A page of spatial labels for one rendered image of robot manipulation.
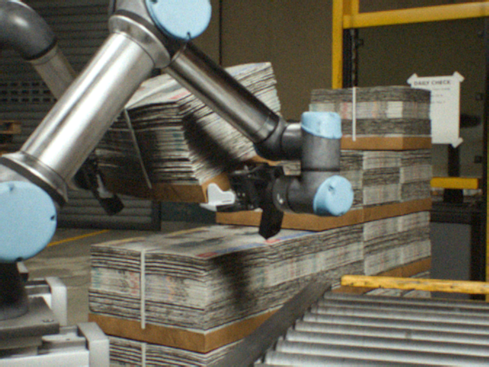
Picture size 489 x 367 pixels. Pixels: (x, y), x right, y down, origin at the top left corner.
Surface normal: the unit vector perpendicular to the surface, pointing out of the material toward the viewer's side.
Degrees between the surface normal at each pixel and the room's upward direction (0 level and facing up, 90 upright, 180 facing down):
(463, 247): 90
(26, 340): 90
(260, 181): 111
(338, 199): 90
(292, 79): 90
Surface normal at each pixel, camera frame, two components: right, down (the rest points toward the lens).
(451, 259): -0.56, 0.04
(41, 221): 0.47, 0.15
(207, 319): 0.83, 0.04
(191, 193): -0.68, 0.44
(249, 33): -0.28, 0.05
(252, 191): 0.65, 0.04
